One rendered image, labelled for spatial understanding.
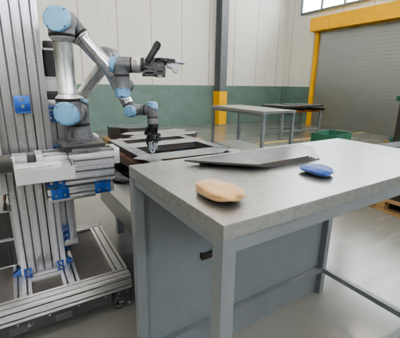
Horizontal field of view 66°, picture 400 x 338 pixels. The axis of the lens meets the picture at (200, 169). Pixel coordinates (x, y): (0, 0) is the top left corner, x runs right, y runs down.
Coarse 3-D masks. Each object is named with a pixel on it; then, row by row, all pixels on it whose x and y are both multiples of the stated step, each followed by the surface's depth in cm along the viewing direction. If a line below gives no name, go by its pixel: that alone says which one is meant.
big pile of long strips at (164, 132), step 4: (128, 132) 322; (132, 132) 323; (136, 132) 323; (140, 132) 323; (160, 132) 325; (164, 132) 326; (168, 132) 326; (172, 132) 327; (176, 132) 327; (180, 132) 327; (184, 132) 328; (188, 132) 328; (192, 132) 328; (196, 132) 329; (124, 136) 310; (128, 136) 309; (132, 136) 299; (136, 136) 299; (140, 136) 299; (144, 136) 300; (192, 136) 322; (196, 136) 334
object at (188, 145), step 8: (176, 136) 296; (168, 144) 256; (176, 144) 260; (184, 144) 264; (192, 144) 267; (200, 144) 265; (128, 152) 229; (224, 152) 233; (136, 160) 217; (144, 160) 204
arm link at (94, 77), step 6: (114, 54) 201; (96, 66) 207; (90, 72) 210; (96, 72) 208; (102, 72) 209; (90, 78) 210; (96, 78) 210; (102, 78) 213; (84, 84) 212; (90, 84) 211; (96, 84) 213; (78, 90) 214; (84, 90) 213; (90, 90) 214; (84, 96) 215
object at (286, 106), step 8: (264, 104) 819; (272, 104) 824; (280, 104) 841; (288, 104) 833; (296, 104) 863; (304, 104) 844; (312, 104) 857; (296, 112) 804; (320, 112) 837; (280, 120) 776; (320, 120) 844; (272, 128) 853; (280, 128) 779; (312, 128) 841; (280, 136) 783
